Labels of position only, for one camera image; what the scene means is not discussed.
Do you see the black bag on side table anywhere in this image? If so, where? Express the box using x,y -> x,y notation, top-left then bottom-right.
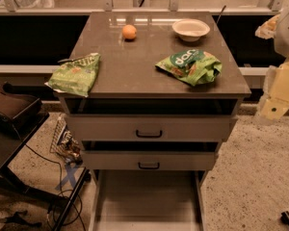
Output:
0,83 -> 41,130

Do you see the white paper bowl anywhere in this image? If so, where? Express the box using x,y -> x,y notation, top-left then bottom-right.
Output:
172,19 -> 210,42

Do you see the grey drawer cabinet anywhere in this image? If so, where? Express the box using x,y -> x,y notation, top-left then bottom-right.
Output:
59,12 -> 250,231

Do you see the middle drawer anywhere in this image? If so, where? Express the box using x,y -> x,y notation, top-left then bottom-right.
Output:
81,151 -> 216,170

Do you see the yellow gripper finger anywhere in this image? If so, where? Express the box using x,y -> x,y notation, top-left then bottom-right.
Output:
255,61 -> 289,125
255,14 -> 279,39

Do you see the top drawer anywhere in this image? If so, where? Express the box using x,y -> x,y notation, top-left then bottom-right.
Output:
65,115 -> 237,141

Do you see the green chip bag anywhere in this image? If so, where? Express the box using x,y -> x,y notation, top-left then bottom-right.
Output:
155,49 -> 223,87
46,53 -> 100,97

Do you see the black side table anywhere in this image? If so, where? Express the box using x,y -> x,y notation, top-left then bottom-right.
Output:
0,112 -> 89,231

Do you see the open bottom drawer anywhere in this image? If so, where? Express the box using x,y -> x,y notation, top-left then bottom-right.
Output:
89,170 -> 207,231

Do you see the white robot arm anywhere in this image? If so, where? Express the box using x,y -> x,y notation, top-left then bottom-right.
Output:
255,4 -> 289,124

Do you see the orange fruit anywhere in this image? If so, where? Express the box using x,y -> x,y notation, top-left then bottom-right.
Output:
121,25 -> 137,39

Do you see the wire basket with snacks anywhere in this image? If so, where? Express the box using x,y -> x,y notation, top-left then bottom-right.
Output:
50,115 -> 83,165

